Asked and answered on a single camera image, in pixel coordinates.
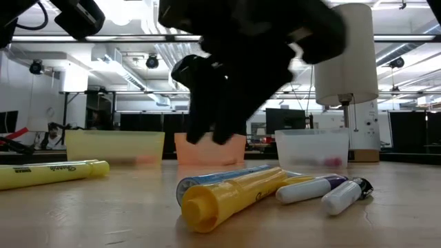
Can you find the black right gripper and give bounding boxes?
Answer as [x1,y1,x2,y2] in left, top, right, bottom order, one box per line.
[186,34,297,145]

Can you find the pink dry-erase marker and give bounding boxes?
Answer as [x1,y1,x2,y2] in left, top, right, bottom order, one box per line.
[322,156,344,169]

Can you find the orange translucent plastic bin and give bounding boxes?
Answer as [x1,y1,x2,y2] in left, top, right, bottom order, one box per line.
[174,132,247,166]

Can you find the blue highlighter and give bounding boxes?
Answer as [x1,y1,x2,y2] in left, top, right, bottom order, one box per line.
[176,164,274,207]

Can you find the black room partition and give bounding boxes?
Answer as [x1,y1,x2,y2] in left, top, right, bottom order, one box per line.
[389,110,441,154]
[119,112,194,153]

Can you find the black monitor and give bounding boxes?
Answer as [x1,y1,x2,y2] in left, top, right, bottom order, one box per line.
[0,110,19,135]
[265,107,307,136]

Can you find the deep yellow highlighter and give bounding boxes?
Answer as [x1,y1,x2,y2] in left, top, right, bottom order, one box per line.
[181,166,289,234]

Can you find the black ceiling spotlight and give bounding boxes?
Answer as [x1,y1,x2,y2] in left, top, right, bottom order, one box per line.
[28,59,45,76]
[388,56,406,70]
[145,54,161,70]

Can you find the clear translucent plastic bin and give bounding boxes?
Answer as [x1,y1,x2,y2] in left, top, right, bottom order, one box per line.
[274,127,350,169]

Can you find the slim yellow highlighter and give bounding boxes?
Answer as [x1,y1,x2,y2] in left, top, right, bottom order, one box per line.
[275,173,320,189]

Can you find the yellow translucent plastic bin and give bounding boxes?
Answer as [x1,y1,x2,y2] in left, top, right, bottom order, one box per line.
[64,129,166,166]

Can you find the purple cap white marker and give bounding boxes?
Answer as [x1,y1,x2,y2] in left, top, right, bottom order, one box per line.
[275,174,349,205]

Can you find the white shade table lamp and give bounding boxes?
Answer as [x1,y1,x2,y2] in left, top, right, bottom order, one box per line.
[314,2,380,163]

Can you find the black cap white marker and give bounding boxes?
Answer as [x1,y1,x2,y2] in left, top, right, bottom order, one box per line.
[320,176,375,216]

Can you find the person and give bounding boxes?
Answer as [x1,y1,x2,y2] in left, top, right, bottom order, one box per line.
[40,121,65,149]

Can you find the red bar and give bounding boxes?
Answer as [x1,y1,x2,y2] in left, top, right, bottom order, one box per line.
[0,127,30,141]

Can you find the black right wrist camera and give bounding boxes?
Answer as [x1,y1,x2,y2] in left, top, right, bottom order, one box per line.
[171,54,207,90]

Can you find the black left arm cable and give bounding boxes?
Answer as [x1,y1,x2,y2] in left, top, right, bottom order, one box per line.
[15,1,49,31]

